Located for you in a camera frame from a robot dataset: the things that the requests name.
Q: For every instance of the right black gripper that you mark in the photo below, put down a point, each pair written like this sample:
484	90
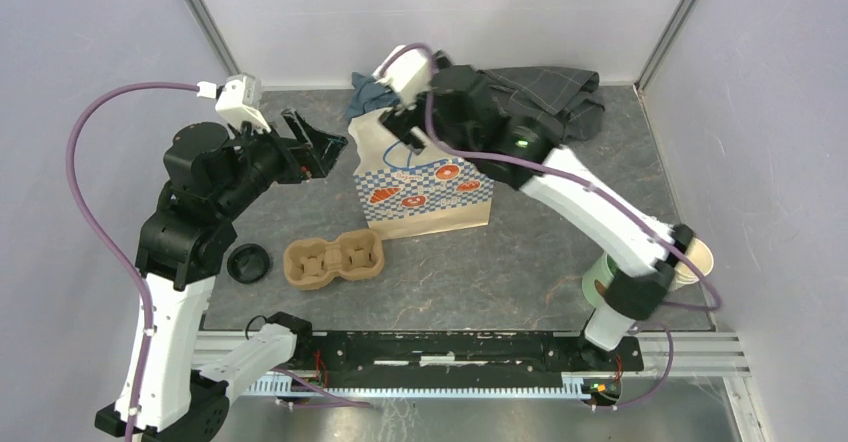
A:
403	118

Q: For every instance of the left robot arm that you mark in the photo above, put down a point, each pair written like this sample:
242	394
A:
214	174

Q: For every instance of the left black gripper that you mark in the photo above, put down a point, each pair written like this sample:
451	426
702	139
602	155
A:
323	151

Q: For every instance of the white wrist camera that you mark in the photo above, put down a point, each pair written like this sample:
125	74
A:
237	101
407	76

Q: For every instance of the green cup holder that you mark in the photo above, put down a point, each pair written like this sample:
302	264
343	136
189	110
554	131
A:
597	279

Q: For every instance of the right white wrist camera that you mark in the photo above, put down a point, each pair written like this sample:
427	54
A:
407	76

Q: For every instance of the blue cloth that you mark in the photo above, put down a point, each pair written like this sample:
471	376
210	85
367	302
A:
369	95

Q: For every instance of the remaining black coffee lid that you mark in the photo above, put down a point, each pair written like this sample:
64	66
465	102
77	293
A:
248	263

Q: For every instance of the checkered paper takeout bag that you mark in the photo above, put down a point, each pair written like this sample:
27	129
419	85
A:
404	194

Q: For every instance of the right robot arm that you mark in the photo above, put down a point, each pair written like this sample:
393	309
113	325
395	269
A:
513	125

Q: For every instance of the brown cardboard cup carrier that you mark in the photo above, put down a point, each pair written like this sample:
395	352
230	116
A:
311	264

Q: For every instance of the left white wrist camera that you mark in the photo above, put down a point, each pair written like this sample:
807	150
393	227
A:
237	101

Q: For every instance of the grey plaid cloth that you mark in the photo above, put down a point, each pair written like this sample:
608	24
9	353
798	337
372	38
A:
563	99

